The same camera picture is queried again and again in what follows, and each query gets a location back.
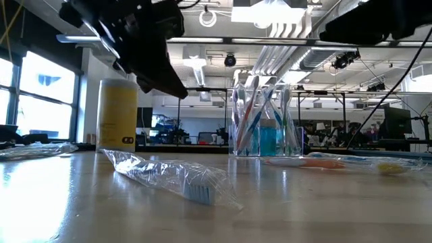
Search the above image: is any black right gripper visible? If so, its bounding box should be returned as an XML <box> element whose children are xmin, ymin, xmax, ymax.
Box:
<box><xmin>319</xmin><ymin>0</ymin><xmax>432</xmax><ymax>46</ymax></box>

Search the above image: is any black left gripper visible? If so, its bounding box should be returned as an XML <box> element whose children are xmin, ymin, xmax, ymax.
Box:
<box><xmin>97</xmin><ymin>6</ymin><xmax>188</xmax><ymax>100</ymax></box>

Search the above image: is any teal white toothbrush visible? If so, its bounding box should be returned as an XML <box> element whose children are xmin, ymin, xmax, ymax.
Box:
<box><xmin>238</xmin><ymin>86</ymin><xmax>276</xmax><ymax>155</ymax></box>
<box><xmin>268</xmin><ymin>97</ymin><xmax>286</xmax><ymax>155</ymax></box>

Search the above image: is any blue white toothbrush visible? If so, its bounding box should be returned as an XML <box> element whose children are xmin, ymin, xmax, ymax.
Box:
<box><xmin>0</xmin><ymin>143</ymin><xmax>51</xmax><ymax>160</ymax></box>
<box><xmin>305</xmin><ymin>151</ymin><xmax>338</xmax><ymax>159</ymax></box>
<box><xmin>101</xmin><ymin>148</ymin><xmax>244</xmax><ymax>212</ymax></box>
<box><xmin>323</xmin><ymin>153</ymin><xmax>379</xmax><ymax>163</ymax></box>

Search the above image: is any black monitor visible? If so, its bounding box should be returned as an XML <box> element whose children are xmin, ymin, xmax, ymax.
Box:
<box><xmin>136</xmin><ymin>107</ymin><xmax>154</xmax><ymax>128</ymax></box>
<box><xmin>383</xmin><ymin>105</ymin><xmax>413</xmax><ymax>135</ymax></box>

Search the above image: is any yellow wipes canister white lid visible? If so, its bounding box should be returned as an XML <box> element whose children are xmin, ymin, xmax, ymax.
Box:
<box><xmin>97</xmin><ymin>78</ymin><xmax>139</xmax><ymax>153</ymax></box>

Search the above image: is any person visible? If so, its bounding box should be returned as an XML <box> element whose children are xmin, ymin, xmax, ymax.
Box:
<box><xmin>346</xmin><ymin>123</ymin><xmax>371</xmax><ymax>149</ymax></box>

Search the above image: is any yellow white wrapped toothbrush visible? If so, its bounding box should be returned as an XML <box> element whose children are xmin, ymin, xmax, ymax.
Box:
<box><xmin>344</xmin><ymin>159</ymin><xmax>428</xmax><ymax>176</ymax></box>

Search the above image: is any black ceiling camera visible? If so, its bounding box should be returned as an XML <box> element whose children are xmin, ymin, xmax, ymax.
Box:
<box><xmin>332</xmin><ymin>49</ymin><xmax>361</xmax><ymax>70</ymax></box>
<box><xmin>223</xmin><ymin>53</ymin><xmax>238</xmax><ymax>68</ymax></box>

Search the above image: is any black station frame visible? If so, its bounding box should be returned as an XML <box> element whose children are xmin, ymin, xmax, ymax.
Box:
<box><xmin>176</xmin><ymin>86</ymin><xmax>229</xmax><ymax>142</ymax></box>
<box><xmin>296</xmin><ymin>89</ymin><xmax>348</xmax><ymax>131</ymax></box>

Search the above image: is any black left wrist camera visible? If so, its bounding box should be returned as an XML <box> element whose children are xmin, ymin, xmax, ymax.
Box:
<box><xmin>141</xmin><ymin>0</ymin><xmax>186</xmax><ymax>38</ymax></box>

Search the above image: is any black aluminium table frame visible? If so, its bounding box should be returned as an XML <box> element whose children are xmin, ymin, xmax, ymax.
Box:
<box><xmin>77</xmin><ymin>142</ymin><xmax>432</xmax><ymax>159</ymax></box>

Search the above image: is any silver ventilation duct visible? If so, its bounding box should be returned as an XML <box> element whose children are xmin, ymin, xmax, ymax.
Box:
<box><xmin>251</xmin><ymin>20</ymin><xmax>338</xmax><ymax>78</ymax></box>

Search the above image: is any long black arm cable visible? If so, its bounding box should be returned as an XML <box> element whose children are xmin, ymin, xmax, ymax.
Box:
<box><xmin>346</xmin><ymin>26</ymin><xmax>432</xmax><ymax>150</ymax></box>

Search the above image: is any white cable coil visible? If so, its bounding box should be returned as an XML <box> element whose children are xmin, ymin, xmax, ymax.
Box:
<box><xmin>198</xmin><ymin>9</ymin><xmax>218</xmax><ymax>28</ymax></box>

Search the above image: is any black overhead frame bar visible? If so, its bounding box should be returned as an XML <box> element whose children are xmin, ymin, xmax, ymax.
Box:
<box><xmin>55</xmin><ymin>33</ymin><xmax>432</xmax><ymax>48</ymax></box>

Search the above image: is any yellow hanging cord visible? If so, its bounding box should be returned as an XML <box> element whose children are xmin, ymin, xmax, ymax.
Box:
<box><xmin>0</xmin><ymin>0</ymin><xmax>26</xmax><ymax>63</ymax></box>

